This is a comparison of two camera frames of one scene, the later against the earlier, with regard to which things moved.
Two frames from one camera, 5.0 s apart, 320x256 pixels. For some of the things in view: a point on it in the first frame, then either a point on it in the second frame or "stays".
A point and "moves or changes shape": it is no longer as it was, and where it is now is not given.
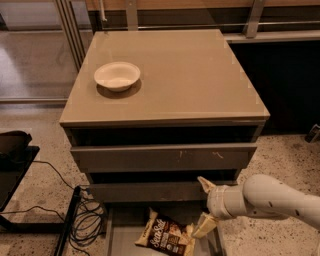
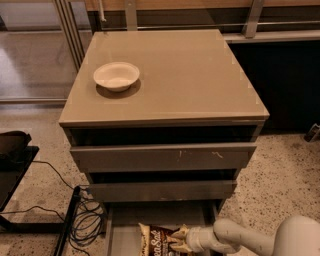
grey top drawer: x=215 y=157 stays
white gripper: x=216 y=201 -> x=196 y=238
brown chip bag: x=167 y=237 moves or changes shape
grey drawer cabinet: x=195 y=114 stays
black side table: x=13 y=164 stays
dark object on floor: x=312 y=134 stays
